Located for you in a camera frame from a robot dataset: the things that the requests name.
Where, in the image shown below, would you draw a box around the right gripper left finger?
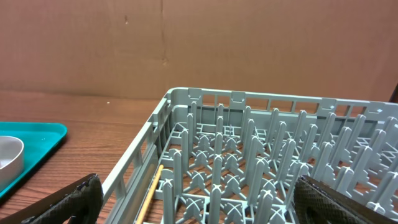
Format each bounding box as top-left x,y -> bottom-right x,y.
1,173 -> 104,223

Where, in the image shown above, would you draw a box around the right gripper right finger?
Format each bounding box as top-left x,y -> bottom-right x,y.
294,175 -> 395,224

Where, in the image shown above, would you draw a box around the grey dishwasher rack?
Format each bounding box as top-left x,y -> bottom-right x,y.
102,87 -> 397,223

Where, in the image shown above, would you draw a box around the wooden chopstick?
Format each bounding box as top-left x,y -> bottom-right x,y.
135,164 -> 164,224

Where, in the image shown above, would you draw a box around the teal plastic tray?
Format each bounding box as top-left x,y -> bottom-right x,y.
1,121 -> 68,199

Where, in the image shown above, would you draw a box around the grey metal bowl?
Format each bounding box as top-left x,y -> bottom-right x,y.
1,136 -> 24,191

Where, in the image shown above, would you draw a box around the brown cardboard backdrop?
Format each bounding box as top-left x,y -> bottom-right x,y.
1,1 -> 397,101

